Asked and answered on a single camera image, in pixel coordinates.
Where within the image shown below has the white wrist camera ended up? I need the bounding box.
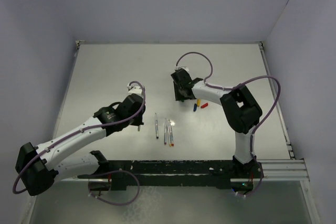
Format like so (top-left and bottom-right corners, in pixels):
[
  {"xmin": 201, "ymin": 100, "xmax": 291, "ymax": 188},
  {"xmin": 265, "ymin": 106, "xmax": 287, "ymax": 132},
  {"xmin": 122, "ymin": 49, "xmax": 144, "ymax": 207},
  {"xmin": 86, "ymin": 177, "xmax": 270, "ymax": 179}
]
[
  {"xmin": 127, "ymin": 82, "xmax": 143, "ymax": 96},
  {"xmin": 174, "ymin": 66, "xmax": 190, "ymax": 72}
]

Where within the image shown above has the blue marker pen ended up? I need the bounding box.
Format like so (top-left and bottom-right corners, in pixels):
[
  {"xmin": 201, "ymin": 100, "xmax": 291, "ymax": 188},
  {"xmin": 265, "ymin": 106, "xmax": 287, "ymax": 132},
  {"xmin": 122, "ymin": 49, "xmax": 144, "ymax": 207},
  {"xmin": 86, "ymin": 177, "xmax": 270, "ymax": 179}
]
[{"xmin": 154, "ymin": 113, "xmax": 159, "ymax": 139}]

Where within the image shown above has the aluminium rail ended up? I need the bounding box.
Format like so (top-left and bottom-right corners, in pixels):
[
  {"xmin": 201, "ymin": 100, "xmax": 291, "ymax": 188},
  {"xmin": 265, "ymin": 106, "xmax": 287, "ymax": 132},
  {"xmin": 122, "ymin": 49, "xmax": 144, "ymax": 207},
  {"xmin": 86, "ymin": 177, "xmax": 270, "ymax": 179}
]
[
  {"xmin": 258, "ymin": 41, "xmax": 297, "ymax": 159},
  {"xmin": 260, "ymin": 159, "xmax": 309, "ymax": 182}
]

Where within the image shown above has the red marker pen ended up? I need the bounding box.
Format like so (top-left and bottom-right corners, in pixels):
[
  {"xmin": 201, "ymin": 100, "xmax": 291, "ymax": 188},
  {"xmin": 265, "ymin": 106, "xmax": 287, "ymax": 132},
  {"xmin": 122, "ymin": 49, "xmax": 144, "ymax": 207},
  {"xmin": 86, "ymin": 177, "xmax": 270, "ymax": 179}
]
[{"xmin": 168, "ymin": 120, "xmax": 174, "ymax": 147}]

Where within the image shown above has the purple cable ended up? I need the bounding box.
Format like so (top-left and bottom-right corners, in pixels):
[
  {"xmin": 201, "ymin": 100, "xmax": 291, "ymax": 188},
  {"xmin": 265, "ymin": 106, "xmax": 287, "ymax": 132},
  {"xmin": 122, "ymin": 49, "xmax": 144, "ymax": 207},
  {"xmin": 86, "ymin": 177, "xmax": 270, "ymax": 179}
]
[
  {"xmin": 12, "ymin": 80, "xmax": 146, "ymax": 206},
  {"xmin": 175, "ymin": 51, "xmax": 282, "ymax": 200}
]

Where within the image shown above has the red pen cap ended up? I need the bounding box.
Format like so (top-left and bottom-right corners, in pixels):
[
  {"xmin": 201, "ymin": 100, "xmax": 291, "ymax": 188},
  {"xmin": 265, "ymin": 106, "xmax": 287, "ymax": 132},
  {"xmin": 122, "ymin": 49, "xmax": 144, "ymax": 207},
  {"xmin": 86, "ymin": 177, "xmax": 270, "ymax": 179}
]
[{"xmin": 201, "ymin": 103, "xmax": 208, "ymax": 109}]

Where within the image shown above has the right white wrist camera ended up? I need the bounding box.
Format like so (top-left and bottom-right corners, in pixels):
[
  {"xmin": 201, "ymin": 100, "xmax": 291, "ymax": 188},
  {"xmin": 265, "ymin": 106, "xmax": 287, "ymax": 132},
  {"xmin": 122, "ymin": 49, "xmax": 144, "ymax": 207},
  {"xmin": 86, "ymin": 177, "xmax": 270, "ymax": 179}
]
[{"xmin": 174, "ymin": 66, "xmax": 190, "ymax": 72}]

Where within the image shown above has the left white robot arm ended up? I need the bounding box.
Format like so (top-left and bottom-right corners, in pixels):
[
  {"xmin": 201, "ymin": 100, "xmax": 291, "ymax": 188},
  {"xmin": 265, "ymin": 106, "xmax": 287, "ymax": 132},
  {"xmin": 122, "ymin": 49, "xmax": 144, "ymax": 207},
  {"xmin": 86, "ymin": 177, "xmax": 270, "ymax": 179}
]
[{"xmin": 12, "ymin": 93, "xmax": 145, "ymax": 196}]

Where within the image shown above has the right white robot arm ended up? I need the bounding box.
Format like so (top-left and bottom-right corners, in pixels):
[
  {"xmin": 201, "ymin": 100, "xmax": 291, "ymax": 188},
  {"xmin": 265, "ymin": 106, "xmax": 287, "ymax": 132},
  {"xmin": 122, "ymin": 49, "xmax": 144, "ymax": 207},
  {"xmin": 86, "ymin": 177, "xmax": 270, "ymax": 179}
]
[{"xmin": 171, "ymin": 68, "xmax": 262, "ymax": 177}]

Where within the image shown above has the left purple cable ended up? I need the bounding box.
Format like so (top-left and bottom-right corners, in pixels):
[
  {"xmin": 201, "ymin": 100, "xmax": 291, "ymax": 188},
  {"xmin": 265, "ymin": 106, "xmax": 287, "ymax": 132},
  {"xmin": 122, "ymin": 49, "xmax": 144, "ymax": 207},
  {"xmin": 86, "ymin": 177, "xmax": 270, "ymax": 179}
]
[{"xmin": 12, "ymin": 80, "xmax": 146, "ymax": 206}]

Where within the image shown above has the aluminium rail right side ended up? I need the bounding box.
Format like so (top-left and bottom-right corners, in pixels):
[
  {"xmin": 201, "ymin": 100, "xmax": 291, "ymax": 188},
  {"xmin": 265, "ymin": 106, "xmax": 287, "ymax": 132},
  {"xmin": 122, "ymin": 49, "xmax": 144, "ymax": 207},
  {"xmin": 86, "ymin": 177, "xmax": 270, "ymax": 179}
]
[{"xmin": 258, "ymin": 41, "xmax": 297, "ymax": 159}]

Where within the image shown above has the yellow marker pen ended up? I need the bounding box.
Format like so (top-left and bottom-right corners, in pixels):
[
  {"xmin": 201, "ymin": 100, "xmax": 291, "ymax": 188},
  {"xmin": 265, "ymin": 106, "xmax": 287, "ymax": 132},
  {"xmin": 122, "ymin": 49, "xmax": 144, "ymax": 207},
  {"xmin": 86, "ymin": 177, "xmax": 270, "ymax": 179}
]
[{"xmin": 166, "ymin": 120, "xmax": 172, "ymax": 147}]

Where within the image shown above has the purple marker pen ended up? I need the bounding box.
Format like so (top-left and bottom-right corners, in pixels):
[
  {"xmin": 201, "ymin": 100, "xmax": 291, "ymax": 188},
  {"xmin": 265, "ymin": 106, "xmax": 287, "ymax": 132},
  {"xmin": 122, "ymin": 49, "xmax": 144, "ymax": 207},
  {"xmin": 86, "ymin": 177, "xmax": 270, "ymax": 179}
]
[{"xmin": 164, "ymin": 118, "xmax": 168, "ymax": 145}]

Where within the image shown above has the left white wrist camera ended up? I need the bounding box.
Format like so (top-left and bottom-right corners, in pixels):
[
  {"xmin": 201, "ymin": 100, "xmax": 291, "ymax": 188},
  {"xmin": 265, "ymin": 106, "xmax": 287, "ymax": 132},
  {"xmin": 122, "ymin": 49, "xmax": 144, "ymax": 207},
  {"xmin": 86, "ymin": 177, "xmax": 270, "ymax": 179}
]
[{"xmin": 127, "ymin": 82, "xmax": 143, "ymax": 96}]

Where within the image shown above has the aluminium rail front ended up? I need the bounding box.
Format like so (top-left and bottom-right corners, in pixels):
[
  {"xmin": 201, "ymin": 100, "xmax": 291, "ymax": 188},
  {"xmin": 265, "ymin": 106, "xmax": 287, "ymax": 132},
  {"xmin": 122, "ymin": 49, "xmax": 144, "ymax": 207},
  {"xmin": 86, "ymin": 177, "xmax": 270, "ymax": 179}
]
[{"xmin": 260, "ymin": 159, "xmax": 309, "ymax": 182}]

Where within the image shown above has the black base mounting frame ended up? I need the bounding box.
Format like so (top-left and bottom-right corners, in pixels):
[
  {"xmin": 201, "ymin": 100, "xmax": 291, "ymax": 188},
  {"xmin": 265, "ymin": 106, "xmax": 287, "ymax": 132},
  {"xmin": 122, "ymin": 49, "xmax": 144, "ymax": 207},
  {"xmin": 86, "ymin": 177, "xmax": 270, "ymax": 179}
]
[{"xmin": 78, "ymin": 160, "xmax": 264, "ymax": 193}]

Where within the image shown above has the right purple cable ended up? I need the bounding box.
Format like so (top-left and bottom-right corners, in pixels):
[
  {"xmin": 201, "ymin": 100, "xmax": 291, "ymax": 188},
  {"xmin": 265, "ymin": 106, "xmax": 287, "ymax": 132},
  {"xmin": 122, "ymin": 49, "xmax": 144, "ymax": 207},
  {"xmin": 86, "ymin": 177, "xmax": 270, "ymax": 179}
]
[{"xmin": 175, "ymin": 51, "xmax": 282, "ymax": 200}]

